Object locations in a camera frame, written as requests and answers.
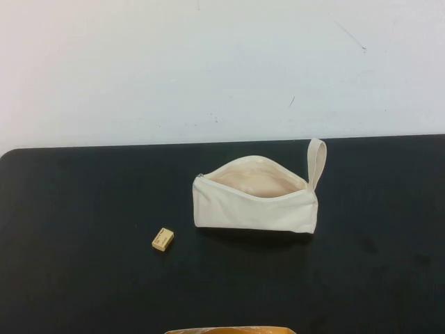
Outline small tan eraser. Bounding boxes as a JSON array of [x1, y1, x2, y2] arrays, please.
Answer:
[[152, 227, 175, 249]]

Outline yellow-brown cardboard box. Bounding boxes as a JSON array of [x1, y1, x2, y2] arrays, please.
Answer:
[[163, 326, 293, 334]]

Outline cream canvas pencil case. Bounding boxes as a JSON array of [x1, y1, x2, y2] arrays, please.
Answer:
[[192, 138, 327, 233]]

